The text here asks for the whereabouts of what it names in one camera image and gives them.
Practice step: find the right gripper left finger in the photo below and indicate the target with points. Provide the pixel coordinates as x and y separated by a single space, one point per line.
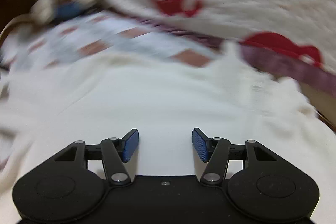
115 153

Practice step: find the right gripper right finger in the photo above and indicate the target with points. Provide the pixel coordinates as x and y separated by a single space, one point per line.
214 152

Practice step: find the cream fleece zip jacket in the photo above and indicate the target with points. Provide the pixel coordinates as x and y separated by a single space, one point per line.
110 93

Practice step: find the checkered grey pink blanket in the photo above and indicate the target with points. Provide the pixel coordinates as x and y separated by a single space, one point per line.
27 46

